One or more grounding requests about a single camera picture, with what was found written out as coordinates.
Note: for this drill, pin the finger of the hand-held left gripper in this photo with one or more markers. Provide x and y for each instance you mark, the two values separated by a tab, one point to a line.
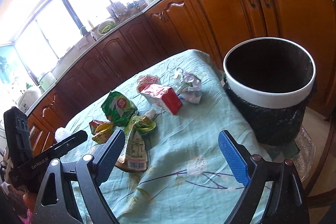
73	140

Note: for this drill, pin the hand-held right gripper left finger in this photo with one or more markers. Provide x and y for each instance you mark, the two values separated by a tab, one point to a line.
113	153

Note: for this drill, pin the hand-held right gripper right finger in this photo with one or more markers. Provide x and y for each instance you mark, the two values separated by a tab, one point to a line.
233	158

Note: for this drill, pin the long beige snack packet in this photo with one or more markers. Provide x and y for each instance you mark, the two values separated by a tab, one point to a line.
135	150

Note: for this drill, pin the red and yellow wrapper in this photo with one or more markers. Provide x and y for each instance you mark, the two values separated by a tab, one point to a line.
101	130

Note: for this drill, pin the yellow-green wrapper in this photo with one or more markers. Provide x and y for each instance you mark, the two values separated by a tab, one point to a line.
140	125

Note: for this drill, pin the green snack packet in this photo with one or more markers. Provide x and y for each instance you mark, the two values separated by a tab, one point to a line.
118	108

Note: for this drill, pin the small white bottle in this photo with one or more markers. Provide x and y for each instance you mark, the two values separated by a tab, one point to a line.
151	113

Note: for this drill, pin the black white-rimmed waste bin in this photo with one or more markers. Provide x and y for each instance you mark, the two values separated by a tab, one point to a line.
262	100

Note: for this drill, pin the red and white carton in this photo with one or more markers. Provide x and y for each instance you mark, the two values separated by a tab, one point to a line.
168	102

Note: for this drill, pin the white red-print wrapper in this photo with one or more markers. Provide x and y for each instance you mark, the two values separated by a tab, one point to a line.
148	81

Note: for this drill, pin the white paper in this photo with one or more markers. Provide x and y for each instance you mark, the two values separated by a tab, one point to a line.
189	85

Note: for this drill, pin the white rice cooker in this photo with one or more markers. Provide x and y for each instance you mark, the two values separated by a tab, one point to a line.
29	98

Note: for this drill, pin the light green floral tablecloth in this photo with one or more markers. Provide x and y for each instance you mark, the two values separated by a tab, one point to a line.
183	140

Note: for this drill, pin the green and white pot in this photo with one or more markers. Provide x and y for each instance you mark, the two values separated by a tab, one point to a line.
47	80

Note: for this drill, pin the chrome sink faucet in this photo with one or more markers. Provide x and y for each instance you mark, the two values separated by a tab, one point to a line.
83	31

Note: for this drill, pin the bowl of green vegetables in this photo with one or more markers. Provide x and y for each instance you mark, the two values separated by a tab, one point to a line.
106	26

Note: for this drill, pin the large kitchen window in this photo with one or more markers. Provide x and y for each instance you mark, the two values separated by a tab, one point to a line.
65	19

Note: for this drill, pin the wooden knife block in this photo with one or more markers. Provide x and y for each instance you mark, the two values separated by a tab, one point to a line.
112	11

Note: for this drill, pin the wooden base cabinets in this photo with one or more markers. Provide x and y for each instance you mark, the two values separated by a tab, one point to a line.
210	16

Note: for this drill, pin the blue wall poster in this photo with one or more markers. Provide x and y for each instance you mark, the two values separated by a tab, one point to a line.
6	64

